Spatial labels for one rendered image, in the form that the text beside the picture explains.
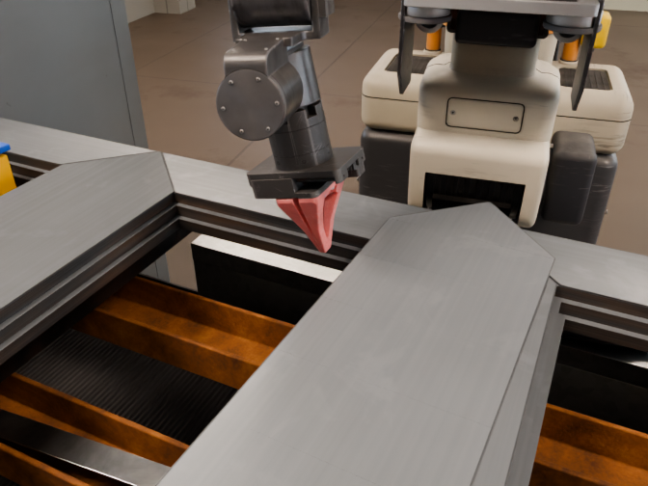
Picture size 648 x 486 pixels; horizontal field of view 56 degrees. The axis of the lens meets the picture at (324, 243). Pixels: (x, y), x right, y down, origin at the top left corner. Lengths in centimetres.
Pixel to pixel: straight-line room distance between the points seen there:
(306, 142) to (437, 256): 18
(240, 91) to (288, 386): 23
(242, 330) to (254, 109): 36
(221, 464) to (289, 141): 29
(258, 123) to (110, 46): 86
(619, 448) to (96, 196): 63
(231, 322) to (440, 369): 36
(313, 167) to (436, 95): 50
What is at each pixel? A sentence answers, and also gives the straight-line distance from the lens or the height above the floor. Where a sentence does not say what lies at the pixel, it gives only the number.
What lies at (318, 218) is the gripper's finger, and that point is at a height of 90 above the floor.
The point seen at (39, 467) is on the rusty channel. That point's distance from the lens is 65.
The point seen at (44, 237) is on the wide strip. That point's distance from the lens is 72.
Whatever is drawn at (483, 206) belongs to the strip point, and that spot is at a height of 86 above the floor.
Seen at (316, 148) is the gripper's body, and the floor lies 97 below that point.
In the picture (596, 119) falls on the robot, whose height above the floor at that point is 76.
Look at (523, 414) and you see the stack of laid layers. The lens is 49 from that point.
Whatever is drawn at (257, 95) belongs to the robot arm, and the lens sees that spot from 49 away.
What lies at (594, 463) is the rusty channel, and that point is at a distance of 71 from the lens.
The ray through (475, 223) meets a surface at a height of 86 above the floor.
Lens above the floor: 120
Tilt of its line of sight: 32 degrees down
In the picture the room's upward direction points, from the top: straight up
